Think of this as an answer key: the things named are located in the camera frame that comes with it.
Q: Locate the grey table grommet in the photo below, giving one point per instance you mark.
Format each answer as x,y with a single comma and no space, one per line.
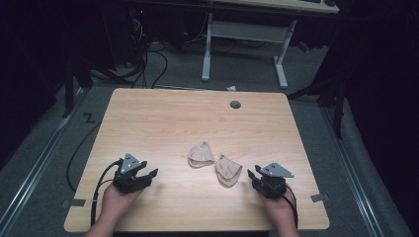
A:
235,104

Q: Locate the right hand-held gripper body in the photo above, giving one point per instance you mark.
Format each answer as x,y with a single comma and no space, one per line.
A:
272,183

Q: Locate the white crumpled paper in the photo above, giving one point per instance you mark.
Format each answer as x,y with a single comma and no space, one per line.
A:
232,88

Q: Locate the black computer mouse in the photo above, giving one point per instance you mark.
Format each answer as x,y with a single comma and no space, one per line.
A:
330,2

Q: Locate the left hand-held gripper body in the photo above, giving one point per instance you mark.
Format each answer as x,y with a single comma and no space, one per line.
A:
126,180

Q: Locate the beige sock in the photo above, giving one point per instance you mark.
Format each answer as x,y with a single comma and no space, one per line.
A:
228,171
201,155

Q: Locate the metal floor rail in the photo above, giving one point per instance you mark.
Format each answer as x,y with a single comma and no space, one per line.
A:
352,171
39,161

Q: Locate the grey tape piece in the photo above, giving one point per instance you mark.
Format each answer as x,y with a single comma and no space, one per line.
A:
74,202
319,197

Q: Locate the person's left hand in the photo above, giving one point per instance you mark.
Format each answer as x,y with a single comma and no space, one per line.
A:
116,203

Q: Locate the black stand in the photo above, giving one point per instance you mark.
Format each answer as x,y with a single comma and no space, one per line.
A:
337,105
69,89

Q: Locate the white-legged desk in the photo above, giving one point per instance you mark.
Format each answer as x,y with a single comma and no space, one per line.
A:
250,31

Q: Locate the black keyboard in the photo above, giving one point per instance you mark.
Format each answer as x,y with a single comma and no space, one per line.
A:
310,1

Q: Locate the person's right hand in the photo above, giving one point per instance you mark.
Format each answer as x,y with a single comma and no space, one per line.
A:
280,210

